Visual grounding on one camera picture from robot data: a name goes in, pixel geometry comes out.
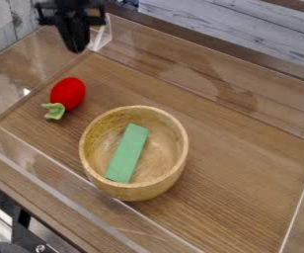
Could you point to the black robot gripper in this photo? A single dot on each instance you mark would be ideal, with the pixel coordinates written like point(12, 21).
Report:
point(90, 10)

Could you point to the red plush strawberry toy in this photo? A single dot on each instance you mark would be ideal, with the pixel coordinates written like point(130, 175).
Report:
point(66, 96)

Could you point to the round wooden bowl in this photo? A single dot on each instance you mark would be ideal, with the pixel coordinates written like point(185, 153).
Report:
point(164, 155)

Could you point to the green rectangular block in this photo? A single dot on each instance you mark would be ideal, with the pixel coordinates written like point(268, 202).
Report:
point(126, 157)

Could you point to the clear acrylic corner bracket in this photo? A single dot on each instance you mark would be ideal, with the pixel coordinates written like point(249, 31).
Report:
point(101, 36)

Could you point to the black table leg bracket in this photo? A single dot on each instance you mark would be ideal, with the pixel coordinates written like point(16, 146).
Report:
point(24, 237)

